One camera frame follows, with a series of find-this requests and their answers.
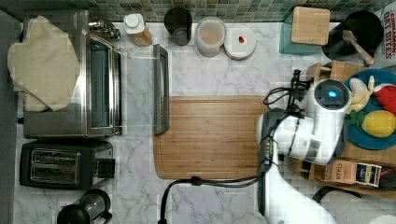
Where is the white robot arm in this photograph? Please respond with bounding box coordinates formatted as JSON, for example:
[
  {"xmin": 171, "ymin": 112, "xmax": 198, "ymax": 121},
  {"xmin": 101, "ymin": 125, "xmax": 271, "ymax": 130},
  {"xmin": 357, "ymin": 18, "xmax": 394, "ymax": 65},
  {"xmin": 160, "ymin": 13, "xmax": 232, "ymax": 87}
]
[{"xmin": 256, "ymin": 79, "xmax": 351, "ymax": 224}]

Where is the bamboo drawer organizer shelf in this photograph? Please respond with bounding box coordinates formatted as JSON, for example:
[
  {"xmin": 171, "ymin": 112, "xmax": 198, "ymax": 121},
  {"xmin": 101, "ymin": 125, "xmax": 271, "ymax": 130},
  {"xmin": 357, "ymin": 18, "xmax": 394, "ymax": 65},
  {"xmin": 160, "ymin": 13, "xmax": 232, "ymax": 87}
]
[{"xmin": 288, "ymin": 60, "xmax": 396, "ymax": 200}]

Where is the bamboo cutting board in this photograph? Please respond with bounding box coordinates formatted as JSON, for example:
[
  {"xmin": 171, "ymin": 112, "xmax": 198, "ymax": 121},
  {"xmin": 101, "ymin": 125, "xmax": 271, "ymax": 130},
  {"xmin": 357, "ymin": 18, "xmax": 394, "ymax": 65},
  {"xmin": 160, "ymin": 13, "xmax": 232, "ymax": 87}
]
[{"xmin": 153, "ymin": 95, "xmax": 266, "ymax": 179}]

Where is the stainless toaster oven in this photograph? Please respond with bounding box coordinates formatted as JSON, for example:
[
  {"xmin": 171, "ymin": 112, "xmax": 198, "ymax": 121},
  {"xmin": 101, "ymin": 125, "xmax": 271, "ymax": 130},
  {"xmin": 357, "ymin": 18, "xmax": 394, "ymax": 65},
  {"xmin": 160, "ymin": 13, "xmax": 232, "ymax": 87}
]
[{"xmin": 23, "ymin": 9, "xmax": 169, "ymax": 139}]

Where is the white round lidded container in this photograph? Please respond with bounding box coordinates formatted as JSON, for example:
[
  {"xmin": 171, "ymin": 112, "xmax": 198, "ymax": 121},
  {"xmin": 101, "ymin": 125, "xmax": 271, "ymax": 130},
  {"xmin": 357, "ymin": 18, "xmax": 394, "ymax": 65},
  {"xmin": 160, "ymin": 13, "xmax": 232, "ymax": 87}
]
[{"xmin": 224, "ymin": 25, "xmax": 257, "ymax": 60}]

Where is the round clear lidded container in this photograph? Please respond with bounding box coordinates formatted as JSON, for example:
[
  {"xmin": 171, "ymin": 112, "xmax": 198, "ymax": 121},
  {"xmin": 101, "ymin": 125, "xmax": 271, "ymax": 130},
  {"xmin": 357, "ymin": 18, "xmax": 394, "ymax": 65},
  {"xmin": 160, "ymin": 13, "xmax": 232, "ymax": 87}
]
[{"xmin": 195, "ymin": 17, "xmax": 226, "ymax": 58}]

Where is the dark grey cup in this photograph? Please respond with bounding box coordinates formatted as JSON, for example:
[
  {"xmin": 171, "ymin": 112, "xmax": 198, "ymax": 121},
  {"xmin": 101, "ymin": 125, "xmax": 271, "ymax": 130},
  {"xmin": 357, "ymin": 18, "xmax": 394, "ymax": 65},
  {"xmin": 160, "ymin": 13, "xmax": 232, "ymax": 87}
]
[{"xmin": 164, "ymin": 7, "xmax": 192, "ymax": 46}]

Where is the amber bottle white cap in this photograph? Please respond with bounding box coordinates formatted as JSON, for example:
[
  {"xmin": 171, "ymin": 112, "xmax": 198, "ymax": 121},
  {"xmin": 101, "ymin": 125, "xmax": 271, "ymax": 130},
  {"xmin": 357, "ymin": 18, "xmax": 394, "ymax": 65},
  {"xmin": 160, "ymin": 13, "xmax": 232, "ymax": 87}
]
[{"xmin": 123, "ymin": 13, "xmax": 152, "ymax": 47}]

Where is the black two-slot toaster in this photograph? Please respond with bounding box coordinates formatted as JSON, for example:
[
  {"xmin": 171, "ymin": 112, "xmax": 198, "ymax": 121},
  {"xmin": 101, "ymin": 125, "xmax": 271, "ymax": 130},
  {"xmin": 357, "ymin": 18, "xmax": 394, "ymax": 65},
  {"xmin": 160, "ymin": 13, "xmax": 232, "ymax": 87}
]
[{"xmin": 20, "ymin": 139, "xmax": 116, "ymax": 190}]

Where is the brown stash tea box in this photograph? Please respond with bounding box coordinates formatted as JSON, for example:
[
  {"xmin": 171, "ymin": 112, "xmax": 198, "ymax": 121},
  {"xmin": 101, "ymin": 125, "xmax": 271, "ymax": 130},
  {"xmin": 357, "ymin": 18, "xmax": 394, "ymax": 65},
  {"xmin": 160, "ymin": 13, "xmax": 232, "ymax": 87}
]
[{"xmin": 324, "ymin": 160, "xmax": 357, "ymax": 185}]

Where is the beige oven mitt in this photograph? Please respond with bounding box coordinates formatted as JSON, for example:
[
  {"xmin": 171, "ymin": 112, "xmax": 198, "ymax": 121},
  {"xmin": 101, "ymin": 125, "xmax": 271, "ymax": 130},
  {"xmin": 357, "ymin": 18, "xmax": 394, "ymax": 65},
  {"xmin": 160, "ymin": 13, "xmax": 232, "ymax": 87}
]
[{"xmin": 7, "ymin": 16, "xmax": 80, "ymax": 112}]

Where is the blue plate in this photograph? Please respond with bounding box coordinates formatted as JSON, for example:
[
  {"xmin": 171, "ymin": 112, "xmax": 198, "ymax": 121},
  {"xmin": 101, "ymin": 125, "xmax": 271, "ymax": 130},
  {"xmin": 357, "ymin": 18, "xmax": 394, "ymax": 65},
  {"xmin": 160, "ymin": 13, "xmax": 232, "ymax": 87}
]
[{"xmin": 345, "ymin": 69, "xmax": 396, "ymax": 150}]

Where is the toy banana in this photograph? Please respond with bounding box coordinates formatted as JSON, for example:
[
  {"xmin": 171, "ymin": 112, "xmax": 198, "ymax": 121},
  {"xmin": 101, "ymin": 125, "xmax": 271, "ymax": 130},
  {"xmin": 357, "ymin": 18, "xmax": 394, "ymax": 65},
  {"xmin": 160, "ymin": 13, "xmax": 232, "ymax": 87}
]
[{"xmin": 346, "ymin": 76, "xmax": 375, "ymax": 114}]

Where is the wooden spatula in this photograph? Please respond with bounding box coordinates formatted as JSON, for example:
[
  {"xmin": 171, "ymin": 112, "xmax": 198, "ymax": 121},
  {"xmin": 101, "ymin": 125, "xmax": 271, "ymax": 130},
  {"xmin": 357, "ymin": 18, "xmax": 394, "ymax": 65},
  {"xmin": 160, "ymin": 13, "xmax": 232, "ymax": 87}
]
[{"xmin": 342, "ymin": 30, "xmax": 375, "ymax": 65}]

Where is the black pan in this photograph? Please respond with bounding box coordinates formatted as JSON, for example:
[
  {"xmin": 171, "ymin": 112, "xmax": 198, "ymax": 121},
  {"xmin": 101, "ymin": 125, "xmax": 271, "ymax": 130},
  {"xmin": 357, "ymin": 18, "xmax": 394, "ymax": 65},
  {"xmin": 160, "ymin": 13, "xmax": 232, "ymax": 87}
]
[{"xmin": 322, "ymin": 11, "xmax": 384, "ymax": 61}]

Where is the cinnamon bites cereal box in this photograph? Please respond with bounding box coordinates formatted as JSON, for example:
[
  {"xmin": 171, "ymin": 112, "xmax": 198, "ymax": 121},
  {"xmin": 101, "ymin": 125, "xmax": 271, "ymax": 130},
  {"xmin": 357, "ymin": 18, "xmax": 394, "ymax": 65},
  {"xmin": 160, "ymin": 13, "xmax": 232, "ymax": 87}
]
[{"xmin": 375, "ymin": 3, "xmax": 396, "ymax": 68}]

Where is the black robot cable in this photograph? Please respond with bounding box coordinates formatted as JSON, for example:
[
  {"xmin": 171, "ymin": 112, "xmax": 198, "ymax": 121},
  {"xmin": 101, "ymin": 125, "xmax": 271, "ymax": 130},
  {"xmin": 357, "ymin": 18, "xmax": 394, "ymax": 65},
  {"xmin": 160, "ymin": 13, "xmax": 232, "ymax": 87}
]
[{"xmin": 157, "ymin": 174, "xmax": 265, "ymax": 224}]

